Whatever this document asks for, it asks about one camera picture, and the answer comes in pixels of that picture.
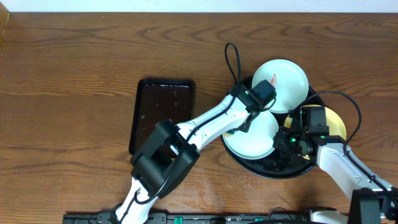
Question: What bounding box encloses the light green plate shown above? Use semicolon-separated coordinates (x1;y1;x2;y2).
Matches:
221;111;279;160

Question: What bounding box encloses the green and yellow sponge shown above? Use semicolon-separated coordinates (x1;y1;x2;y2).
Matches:
223;130;234;137

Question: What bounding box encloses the yellow plate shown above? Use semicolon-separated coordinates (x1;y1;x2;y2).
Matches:
284;105;346;160

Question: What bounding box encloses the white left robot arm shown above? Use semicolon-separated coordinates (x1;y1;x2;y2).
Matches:
114;85;261;223

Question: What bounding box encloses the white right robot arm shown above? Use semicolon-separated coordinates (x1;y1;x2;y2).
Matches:
273;125;397;223

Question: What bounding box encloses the black rectangular water tray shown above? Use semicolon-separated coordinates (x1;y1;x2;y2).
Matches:
129;78;195;154

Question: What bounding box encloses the green plate with red smear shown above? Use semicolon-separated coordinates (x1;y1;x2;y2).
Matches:
252;59;309;113

